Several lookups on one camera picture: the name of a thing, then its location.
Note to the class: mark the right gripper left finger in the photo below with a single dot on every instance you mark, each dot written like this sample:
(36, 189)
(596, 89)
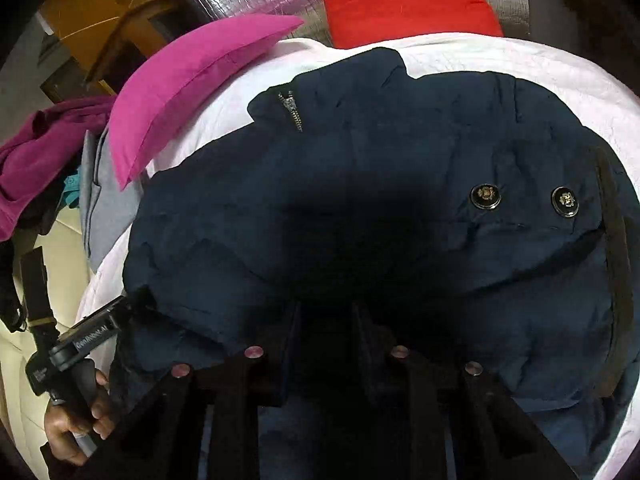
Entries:
(202, 426)

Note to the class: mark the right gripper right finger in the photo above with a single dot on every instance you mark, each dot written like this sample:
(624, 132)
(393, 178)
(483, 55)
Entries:
(433, 413)

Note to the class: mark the navy blue puffer jacket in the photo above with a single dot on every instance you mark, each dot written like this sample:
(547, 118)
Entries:
(383, 277)

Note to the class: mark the person's left hand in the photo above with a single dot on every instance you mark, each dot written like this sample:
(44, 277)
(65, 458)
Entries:
(62, 425)

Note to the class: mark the black garment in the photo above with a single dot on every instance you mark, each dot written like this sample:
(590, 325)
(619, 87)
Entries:
(11, 310)

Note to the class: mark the cream leather sofa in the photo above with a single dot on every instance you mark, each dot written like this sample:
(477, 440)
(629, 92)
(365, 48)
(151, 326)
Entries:
(50, 273)

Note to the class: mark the grey garment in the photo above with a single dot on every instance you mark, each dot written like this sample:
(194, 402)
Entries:
(105, 210)

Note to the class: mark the teal garment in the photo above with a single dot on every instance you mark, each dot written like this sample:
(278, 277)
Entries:
(71, 191)

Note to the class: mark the magenta fleece garment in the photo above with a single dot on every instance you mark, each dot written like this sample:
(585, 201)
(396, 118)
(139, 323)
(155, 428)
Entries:
(42, 148)

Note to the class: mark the magenta pillow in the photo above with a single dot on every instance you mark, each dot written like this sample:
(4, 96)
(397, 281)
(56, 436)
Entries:
(166, 91)

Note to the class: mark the white pink blanket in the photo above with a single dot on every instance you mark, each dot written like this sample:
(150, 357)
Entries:
(575, 90)

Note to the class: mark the orange wooden pillar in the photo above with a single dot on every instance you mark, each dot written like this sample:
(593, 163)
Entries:
(111, 39)

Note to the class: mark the red cushion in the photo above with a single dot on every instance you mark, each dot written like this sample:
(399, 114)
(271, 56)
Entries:
(354, 23)

